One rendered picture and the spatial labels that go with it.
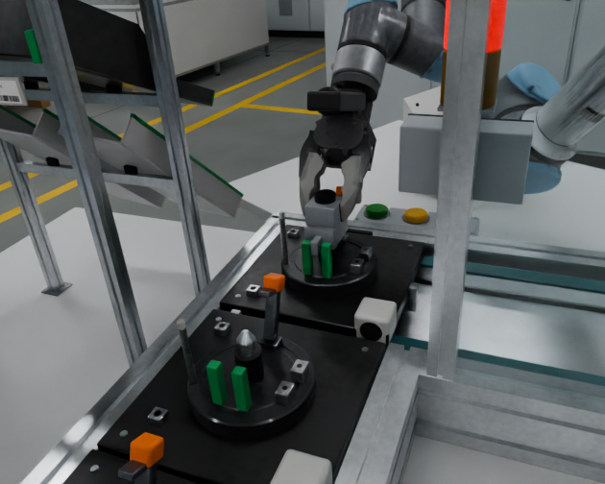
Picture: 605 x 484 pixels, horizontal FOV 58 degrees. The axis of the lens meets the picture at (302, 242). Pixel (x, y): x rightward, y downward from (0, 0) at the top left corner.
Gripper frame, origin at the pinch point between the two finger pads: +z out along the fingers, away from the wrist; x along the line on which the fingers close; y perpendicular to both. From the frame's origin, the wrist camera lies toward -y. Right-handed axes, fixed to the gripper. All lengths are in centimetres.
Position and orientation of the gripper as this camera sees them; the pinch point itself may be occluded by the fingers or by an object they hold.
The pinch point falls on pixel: (324, 208)
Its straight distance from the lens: 76.3
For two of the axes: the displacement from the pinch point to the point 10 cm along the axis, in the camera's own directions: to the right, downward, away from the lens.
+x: -9.3, -1.3, 3.5
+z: -2.1, 9.6, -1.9
